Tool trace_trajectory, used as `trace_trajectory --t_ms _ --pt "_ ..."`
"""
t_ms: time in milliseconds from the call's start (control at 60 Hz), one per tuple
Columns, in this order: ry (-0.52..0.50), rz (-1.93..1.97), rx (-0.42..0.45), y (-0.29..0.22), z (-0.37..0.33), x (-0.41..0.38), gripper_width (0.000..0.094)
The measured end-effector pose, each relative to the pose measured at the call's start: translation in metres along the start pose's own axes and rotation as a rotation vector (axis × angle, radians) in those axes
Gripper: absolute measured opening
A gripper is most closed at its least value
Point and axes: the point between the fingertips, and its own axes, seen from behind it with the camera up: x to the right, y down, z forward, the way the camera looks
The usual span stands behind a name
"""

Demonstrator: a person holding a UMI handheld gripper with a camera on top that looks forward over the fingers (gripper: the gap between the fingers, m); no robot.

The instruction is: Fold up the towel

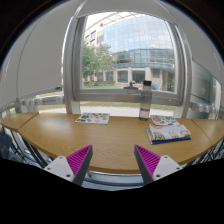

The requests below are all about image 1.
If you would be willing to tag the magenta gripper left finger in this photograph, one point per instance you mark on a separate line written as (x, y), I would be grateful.
(73, 167)

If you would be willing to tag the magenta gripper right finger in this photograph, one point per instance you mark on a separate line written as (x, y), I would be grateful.
(152, 166)

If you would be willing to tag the folded patterned towel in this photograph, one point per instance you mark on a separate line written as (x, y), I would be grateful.
(165, 134)

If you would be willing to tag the small patterned cloth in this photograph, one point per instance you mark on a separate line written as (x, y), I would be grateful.
(164, 120)

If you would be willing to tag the clear water bottle black cap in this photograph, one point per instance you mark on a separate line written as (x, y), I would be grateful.
(145, 100)

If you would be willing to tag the white power strip right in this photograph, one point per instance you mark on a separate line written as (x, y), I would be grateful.
(203, 108)

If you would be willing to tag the white power strip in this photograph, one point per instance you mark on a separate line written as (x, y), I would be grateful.
(41, 101)
(203, 108)

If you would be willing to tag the white power strip left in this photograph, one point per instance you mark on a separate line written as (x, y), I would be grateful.
(41, 101)

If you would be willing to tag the white window frame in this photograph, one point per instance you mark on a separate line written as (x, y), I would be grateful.
(72, 63)

